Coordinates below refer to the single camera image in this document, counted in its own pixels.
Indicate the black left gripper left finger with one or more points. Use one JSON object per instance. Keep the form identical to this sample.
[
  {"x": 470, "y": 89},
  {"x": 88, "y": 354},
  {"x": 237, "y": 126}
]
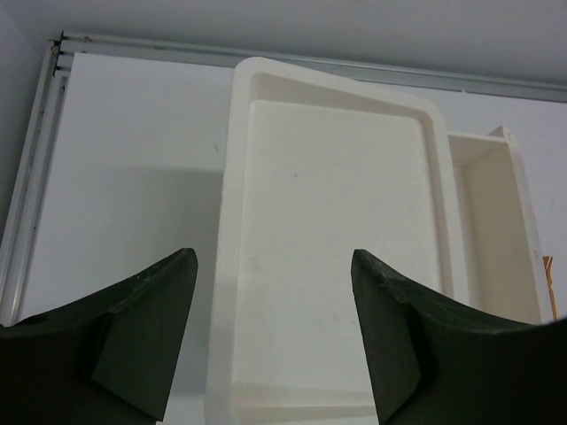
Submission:
[{"x": 108, "y": 358}]

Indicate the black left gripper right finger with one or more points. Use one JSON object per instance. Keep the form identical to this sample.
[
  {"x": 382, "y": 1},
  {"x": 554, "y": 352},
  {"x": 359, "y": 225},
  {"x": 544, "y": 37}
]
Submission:
[{"x": 433, "y": 360}]

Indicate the white utensil container box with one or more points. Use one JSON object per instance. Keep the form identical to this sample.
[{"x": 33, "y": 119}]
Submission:
[{"x": 504, "y": 267}]

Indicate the yellow chopstick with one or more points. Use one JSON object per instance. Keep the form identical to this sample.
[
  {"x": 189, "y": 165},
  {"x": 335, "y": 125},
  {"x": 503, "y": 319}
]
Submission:
[{"x": 548, "y": 263}]

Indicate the aluminium table edge rail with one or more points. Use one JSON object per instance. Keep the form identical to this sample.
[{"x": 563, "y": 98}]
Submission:
[{"x": 34, "y": 165}]

